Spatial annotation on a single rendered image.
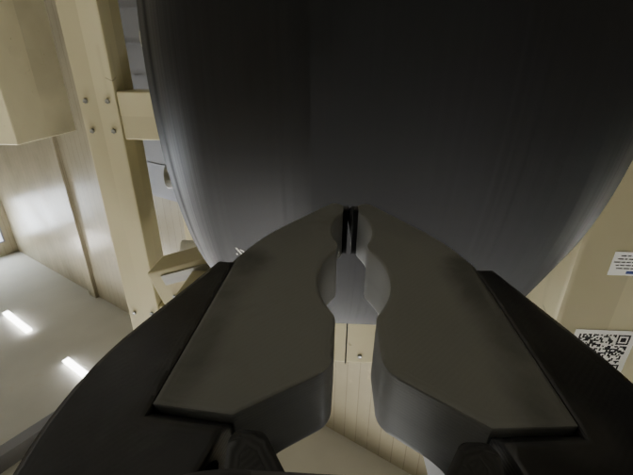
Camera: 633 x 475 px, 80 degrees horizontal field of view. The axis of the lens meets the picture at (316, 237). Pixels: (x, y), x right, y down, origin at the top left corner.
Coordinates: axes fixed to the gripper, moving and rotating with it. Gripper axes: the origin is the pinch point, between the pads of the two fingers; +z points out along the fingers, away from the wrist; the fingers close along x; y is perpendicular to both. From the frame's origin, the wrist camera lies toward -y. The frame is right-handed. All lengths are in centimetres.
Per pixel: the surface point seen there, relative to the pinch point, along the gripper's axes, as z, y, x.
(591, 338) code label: 25, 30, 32
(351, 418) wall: 351, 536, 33
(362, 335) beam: 49, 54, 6
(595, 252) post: 26.6, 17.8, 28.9
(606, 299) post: 25.9, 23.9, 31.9
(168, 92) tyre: 10.4, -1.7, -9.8
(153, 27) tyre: 11.3, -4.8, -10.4
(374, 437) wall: 330, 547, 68
